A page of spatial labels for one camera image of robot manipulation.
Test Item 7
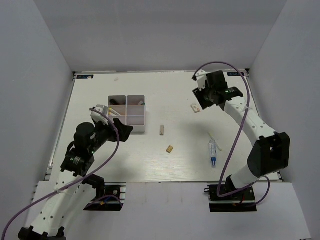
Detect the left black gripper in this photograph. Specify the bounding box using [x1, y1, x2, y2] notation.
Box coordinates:
[89, 118, 134, 154]

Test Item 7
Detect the yellow capped white marker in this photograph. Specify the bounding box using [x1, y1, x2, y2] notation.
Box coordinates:
[108, 111, 120, 117]

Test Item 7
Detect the orange capped white marker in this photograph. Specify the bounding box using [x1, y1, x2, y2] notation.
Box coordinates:
[108, 108, 121, 116]

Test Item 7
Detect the pink black highlighter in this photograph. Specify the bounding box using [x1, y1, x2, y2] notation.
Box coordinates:
[109, 99, 119, 106]

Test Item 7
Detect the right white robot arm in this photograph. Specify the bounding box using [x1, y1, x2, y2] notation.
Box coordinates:
[192, 70, 291, 200]

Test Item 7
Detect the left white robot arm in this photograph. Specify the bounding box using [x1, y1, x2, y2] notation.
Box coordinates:
[18, 116, 134, 240]

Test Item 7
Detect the white boxed eraser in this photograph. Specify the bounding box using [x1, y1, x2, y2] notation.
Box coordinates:
[190, 103, 201, 114]

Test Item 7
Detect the left white organizer box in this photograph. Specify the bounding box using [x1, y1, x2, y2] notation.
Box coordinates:
[108, 95, 127, 124]

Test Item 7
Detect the white organizer box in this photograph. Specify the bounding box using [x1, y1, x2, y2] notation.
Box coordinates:
[108, 95, 127, 124]
[126, 95, 146, 133]

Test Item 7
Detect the right white organizer box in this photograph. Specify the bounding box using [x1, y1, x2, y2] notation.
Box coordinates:
[126, 95, 146, 133]

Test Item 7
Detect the right blue corner label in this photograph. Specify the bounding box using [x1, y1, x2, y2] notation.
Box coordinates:
[227, 72, 245, 77]

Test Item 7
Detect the blue corner label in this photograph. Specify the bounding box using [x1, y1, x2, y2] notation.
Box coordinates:
[227, 72, 245, 77]
[76, 74, 94, 80]

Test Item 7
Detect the grey dirty eraser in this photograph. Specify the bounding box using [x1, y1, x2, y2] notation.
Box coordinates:
[159, 125, 165, 136]

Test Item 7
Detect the pale yellow capped marker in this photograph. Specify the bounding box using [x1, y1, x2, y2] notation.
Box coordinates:
[208, 132, 223, 152]

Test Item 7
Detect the clear glue bottle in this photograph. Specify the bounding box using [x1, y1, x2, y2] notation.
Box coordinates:
[208, 140, 217, 167]

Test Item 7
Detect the small tan eraser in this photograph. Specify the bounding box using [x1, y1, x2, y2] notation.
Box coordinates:
[166, 145, 173, 154]

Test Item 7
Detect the left blue corner label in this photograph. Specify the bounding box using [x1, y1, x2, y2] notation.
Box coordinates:
[76, 74, 94, 80]

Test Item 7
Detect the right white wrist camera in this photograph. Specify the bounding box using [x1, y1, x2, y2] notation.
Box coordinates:
[192, 69, 207, 91]

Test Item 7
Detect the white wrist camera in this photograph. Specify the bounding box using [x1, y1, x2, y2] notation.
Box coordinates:
[89, 104, 109, 126]
[192, 69, 207, 91]

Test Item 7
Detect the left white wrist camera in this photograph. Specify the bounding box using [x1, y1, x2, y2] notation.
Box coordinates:
[89, 104, 109, 126]

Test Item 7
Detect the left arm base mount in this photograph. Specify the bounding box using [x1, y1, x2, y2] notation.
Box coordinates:
[84, 183, 127, 212]

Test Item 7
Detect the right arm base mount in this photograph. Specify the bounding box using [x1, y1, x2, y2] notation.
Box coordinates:
[203, 184, 257, 213]

